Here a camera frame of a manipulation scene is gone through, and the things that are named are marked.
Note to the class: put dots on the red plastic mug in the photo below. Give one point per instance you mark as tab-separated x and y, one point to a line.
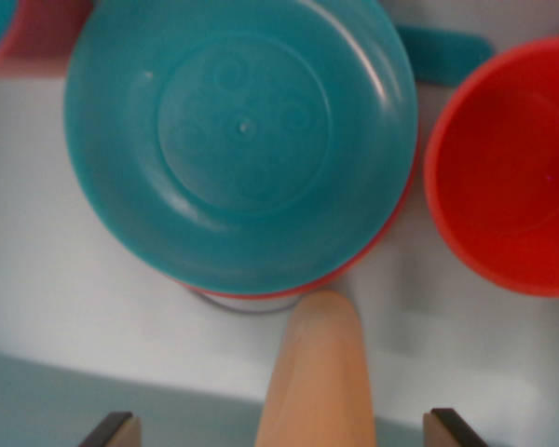
508	163

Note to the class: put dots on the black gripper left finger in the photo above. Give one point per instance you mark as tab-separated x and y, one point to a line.
116	433

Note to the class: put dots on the light blue toy sink unit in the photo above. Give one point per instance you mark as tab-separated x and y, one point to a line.
51	279

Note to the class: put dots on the red plastic cup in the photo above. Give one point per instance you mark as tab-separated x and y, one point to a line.
51	32

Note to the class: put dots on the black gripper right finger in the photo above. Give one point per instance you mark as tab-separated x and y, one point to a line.
449	433

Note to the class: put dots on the teal plastic plate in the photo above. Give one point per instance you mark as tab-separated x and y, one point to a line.
242	139

